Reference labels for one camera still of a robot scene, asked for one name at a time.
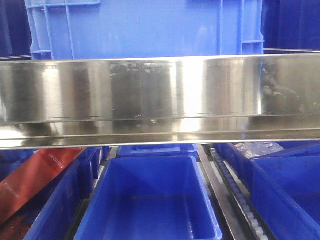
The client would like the blue bin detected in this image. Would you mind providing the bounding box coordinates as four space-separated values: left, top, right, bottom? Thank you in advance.
250 153 320 240
117 143 198 158
215 141 320 191
74 156 223 240
0 147 101 240

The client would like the stainless steel shelf beam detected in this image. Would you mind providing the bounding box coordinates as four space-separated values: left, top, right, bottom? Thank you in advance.
0 52 320 150

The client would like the clear plastic bag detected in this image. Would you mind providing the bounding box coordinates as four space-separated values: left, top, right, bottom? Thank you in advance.
235 142 284 159

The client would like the light blue upper crate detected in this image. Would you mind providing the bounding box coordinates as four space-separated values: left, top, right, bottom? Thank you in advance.
25 0 264 60

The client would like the red flat package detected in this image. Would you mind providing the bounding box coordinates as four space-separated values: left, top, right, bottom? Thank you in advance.
0 147 85 224

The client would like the left metal divider rail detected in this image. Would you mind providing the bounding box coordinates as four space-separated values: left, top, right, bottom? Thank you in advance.
64 146 111 240

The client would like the right roller track rail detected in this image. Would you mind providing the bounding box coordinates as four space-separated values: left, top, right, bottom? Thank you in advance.
198 144 275 240

